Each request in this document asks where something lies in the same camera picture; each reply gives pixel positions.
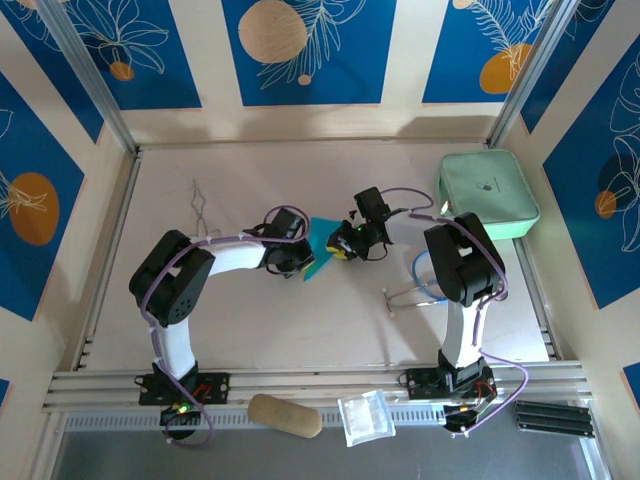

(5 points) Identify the thin wire on table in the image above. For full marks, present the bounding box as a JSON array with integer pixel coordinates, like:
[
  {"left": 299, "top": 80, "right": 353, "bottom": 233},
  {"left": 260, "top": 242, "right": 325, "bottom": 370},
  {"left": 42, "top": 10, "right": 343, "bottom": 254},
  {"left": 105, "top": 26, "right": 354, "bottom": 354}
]
[{"left": 188, "top": 178, "right": 224, "bottom": 236}]

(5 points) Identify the small black circuit board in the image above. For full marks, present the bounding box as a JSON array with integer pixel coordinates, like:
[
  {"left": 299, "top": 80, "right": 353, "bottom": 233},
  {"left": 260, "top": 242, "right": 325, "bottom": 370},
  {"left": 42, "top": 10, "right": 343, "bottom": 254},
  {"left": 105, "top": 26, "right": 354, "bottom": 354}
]
[
  {"left": 443, "top": 402, "right": 494, "bottom": 435},
  {"left": 159, "top": 403, "right": 202, "bottom": 441}
]

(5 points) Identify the black ribbed block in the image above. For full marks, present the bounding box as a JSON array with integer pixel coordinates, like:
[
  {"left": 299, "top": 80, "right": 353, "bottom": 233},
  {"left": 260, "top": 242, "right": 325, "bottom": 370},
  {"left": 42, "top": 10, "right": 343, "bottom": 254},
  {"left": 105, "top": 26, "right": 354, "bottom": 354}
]
[{"left": 514, "top": 399, "right": 596, "bottom": 440}]

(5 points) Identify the aluminium frame post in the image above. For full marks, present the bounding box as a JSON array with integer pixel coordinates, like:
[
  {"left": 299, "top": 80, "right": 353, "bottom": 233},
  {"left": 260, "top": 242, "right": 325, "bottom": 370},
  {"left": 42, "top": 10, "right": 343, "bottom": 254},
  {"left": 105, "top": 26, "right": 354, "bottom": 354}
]
[
  {"left": 37, "top": 0, "right": 139, "bottom": 154},
  {"left": 487, "top": 0, "right": 584, "bottom": 146}
]

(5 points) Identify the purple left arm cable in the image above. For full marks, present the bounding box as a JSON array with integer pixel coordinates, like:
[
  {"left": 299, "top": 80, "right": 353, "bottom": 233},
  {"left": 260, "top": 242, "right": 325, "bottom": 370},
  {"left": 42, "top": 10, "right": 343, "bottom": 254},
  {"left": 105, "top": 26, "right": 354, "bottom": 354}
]
[{"left": 141, "top": 204, "right": 311, "bottom": 448}]

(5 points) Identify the mint green zip case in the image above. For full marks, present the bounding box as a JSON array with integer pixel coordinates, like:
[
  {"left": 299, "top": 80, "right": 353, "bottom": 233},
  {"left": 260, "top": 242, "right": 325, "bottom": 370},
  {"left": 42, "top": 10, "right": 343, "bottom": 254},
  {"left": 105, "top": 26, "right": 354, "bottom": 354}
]
[{"left": 437, "top": 148, "right": 542, "bottom": 242}]

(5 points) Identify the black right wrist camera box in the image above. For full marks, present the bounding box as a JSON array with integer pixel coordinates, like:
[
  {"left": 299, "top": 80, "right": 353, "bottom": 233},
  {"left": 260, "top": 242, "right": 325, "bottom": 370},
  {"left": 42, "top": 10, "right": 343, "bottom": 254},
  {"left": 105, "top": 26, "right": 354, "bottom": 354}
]
[{"left": 353, "top": 187, "right": 392, "bottom": 222}]

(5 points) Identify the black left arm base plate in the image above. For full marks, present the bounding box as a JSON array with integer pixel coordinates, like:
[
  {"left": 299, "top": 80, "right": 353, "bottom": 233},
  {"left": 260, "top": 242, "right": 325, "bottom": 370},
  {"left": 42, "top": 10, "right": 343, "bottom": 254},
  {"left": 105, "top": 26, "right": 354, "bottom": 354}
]
[{"left": 138, "top": 372, "right": 231, "bottom": 406}]

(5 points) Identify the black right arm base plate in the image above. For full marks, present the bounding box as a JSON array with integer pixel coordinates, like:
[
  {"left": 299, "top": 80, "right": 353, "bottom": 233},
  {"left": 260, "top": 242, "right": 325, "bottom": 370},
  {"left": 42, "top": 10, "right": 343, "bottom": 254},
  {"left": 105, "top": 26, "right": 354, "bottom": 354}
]
[{"left": 405, "top": 367, "right": 499, "bottom": 401}]

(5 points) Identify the white plastic pouch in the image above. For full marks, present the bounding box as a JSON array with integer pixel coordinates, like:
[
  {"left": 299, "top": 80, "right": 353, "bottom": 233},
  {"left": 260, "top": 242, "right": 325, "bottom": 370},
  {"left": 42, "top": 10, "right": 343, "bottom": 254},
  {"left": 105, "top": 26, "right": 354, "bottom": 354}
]
[{"left": 337, "top": 388, "right": 396, "bottom": 448}]

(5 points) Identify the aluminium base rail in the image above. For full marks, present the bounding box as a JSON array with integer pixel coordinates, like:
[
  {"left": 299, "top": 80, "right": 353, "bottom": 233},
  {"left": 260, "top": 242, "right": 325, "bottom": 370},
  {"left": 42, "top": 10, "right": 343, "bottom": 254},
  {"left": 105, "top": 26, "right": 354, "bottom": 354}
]
[{"left": 42, "top": 362, "right": 594, "bottom": 414}]

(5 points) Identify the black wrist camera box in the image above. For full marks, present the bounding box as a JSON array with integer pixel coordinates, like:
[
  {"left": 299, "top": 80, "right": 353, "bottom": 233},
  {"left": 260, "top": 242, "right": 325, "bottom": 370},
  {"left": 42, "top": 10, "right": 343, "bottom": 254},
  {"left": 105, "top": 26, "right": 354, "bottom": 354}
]
[
  {"left": 267, "top": 207, "right": 309, "bottom": 240},
  {"left": 353, "top": 187, "right": 392, "bottom": 222}
]

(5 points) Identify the aluminium table side rail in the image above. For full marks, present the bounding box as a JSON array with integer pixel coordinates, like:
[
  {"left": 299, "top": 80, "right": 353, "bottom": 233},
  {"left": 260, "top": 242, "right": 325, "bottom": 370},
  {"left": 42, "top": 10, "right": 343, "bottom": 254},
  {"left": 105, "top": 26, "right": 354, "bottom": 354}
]
[
  {"left": 514, "top": 238, "right": 556, "bottom": 361},
  {"left": 74, "top": 147, "right": 144, "bottom": 374}
]

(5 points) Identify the grey slotted cable duct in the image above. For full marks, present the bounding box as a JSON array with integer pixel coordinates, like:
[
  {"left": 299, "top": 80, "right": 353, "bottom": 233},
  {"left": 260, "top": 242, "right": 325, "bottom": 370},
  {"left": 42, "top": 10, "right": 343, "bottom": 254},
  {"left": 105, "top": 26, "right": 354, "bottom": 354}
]
[{"left": 64, "top": 407, "right": 516, "bottom": 432}]

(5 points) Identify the blue paper sheet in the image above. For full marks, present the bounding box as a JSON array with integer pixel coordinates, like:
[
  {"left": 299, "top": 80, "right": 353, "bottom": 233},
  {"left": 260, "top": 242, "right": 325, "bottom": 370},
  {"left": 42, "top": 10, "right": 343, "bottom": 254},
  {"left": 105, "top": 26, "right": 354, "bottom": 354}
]
[{"left": 302, "top": 215, "right": 346, "bottom": 284}]

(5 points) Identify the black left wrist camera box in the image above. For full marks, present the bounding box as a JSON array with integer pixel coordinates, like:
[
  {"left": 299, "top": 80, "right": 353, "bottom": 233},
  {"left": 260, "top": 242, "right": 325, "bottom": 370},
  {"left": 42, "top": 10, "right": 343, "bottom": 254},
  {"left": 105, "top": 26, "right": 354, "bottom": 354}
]
[{"left": 267, "top": 207, "right": 309, "bottom": 240}]

